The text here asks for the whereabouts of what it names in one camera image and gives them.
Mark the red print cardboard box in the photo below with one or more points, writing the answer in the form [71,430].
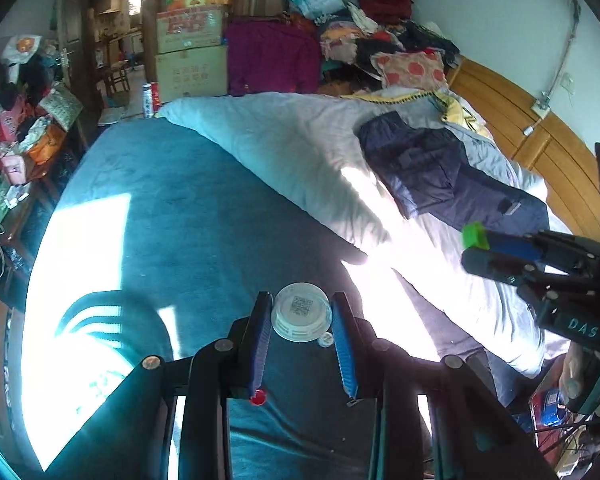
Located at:
[190,27]

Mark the pile of bags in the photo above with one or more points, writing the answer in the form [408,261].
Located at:
[25,125]

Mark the plain brown cardboard box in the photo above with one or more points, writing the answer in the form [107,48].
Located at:
[190,75]

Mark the wooden door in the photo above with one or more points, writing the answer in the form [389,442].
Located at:
[77,35]

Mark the wooden headboard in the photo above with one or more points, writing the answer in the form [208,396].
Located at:
[530,135]

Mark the small white bottle cap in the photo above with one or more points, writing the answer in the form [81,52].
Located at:
[325,340]

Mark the white quilt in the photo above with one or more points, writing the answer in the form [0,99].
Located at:
[290,150]

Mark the grey and yellow garment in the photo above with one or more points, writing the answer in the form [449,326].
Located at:
[460,115]

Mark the purple cloth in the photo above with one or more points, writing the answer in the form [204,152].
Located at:
[270,55]

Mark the red and white packet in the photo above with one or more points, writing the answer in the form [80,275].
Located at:
[151,100]

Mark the white wall socket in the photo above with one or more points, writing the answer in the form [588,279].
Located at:
[542,109]

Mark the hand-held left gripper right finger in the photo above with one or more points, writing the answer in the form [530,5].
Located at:
[342,346]

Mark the white bathroom scale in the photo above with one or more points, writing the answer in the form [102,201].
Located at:
[112,116]

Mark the white bag with orange print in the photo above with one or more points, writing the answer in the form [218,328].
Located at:
[22,49]

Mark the large white jar lid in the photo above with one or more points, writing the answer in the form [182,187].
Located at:
[301,312]

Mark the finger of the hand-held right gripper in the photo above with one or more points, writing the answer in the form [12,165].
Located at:
[510,247]
[485,262]

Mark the navy padded jacket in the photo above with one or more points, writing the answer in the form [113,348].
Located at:
[420,165]

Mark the pink floral pillow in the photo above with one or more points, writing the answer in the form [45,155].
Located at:
[410,70]

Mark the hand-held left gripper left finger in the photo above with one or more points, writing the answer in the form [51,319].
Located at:
[260,341]

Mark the wooden chair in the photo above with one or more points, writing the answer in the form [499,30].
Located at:
[114,77]

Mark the pile of mixed clothes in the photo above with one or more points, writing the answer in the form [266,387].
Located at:
[380,25]

